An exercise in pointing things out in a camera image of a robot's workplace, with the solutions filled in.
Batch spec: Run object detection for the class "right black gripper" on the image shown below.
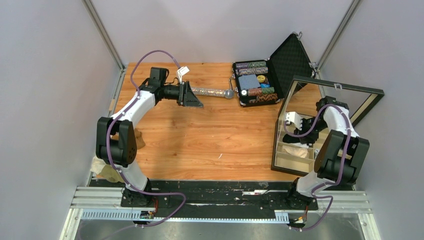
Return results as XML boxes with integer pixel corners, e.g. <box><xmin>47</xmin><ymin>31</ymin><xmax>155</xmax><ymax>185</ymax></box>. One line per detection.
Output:
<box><xmin>293</xmin><ymin>115</ymin><xmax>328</xmax><ymax>144</ymax></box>

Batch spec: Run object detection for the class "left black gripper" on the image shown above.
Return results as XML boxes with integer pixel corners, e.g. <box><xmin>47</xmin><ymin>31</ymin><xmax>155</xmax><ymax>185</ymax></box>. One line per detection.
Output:
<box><xmin>160</xmin><ymin>81</ymin><xmax>203</xmax><ymax>108</ymax></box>

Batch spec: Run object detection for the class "cream boxer underwear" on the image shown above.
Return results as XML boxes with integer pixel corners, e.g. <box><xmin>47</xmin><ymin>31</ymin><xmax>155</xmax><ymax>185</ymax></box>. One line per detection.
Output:
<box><xmin>282</xmin><ymin>145</ymin><xmax>309</xmax><ymax>158</ymax></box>

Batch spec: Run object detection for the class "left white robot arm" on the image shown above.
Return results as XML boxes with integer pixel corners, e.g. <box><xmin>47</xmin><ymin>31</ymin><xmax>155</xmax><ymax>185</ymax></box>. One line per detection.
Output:
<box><xmin>95</xmin><ymin>66</ymin><xmax>204</xmax><ymax>207</ymax></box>

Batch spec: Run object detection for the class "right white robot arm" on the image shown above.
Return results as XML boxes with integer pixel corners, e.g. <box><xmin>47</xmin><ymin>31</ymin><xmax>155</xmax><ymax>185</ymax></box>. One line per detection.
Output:
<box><xmin>283</xmin><ymin>96</ymin><xmax>370</xmax><ymax>209</ymax></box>

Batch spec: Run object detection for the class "wooden compartment display box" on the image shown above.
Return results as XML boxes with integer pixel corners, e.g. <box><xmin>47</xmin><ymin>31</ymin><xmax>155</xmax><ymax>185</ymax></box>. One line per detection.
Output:
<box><xmin>271</xmin><ymin>75</ymin><xmax>385</xmax><ymax>182</ymax></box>

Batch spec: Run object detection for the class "rhinestone silver microphone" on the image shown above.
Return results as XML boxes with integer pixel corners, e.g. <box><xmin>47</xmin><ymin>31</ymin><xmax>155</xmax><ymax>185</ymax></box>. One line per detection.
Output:
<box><xmin>192</xmin><ymin>87</ymin><xmax>235</xmax><ymax>99</ymax></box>

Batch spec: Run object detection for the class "black poker chip case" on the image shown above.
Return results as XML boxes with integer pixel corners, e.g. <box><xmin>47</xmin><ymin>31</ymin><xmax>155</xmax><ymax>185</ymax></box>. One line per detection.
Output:
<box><xmin>232</xmin><ymin>31</ymin><xmax>317</xmax><ymax>108</ymax></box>

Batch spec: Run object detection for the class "white cloth in pile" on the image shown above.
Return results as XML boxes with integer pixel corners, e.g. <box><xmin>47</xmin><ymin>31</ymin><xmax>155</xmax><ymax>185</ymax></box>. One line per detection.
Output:
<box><xmin>90</xmin><ymin>156</ymin><xmax>107</xmax><ymax>175</ymax></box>

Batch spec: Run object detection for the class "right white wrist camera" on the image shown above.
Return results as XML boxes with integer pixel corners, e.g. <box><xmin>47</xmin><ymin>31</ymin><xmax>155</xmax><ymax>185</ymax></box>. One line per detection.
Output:
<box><xmin>284</xmin><ymin>111</ymin><xmax>303</xmax><ymax>130</ymax></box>

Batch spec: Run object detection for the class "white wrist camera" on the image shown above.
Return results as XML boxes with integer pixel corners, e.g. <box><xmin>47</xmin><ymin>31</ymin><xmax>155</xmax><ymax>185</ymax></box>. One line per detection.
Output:
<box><xmin>176</xmin><ymin>66</ymin><xmax>190</xmax><ymax>84</ymax></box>
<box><xmin>284</xmin><ymin>111</ymin><xmax>303</xmax><ymax>130</ymax></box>

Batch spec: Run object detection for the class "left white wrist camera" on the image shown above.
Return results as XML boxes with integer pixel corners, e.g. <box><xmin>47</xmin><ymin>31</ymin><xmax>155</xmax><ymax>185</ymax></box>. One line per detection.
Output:
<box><xmin>176</xmin><ymin>66</ymin><xmax>190</xmax><ymax>84</ymax></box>

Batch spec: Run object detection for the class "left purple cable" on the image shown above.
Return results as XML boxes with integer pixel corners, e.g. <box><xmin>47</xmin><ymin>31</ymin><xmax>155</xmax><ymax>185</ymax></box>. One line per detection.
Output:
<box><xmin>105</xmin><ymin>49</ymin><xmax>187</xmax><ymax>229</ymax></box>

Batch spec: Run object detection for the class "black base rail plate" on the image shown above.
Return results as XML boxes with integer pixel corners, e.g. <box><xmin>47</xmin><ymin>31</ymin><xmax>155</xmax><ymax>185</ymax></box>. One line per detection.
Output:
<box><xmin>89</xmin><ymin>179</ymin><xmax>318</xmax><ymax>219</ymax></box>

